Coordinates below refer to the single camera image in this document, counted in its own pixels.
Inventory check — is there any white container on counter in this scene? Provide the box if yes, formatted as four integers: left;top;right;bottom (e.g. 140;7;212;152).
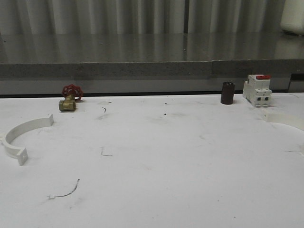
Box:
280;0;304;36

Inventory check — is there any brass valve red handwheel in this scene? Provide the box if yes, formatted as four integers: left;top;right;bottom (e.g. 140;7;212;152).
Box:
58;84;83;112

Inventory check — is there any white half pipe clamp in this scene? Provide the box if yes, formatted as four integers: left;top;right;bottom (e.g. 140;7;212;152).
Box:
1;114;54;165

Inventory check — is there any grey stone counter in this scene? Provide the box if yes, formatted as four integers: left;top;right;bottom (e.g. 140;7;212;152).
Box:
0;32;304;97

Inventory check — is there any white circuit breaker red switch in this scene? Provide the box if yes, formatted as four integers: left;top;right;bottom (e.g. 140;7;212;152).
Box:
243;75;272;107

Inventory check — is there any dark brown cylindrical coupling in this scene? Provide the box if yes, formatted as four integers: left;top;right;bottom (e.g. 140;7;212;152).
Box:
220;82;235;105

